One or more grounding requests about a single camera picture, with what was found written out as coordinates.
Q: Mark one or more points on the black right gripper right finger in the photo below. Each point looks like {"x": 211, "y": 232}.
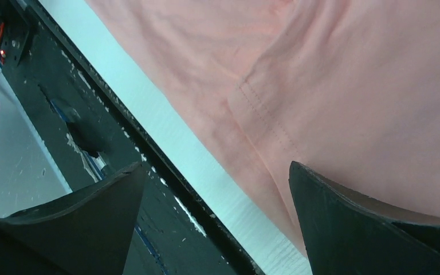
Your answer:
{"x": 347, "y": 232}

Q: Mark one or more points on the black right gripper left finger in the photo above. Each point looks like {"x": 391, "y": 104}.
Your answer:
{"x": 88, "y": 231}

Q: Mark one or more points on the salmon pink t shirt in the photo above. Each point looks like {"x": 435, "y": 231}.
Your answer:
{"x": 351, "y": 89}

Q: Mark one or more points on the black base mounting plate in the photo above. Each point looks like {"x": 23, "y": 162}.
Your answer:
{"x": 91, "y": 135}

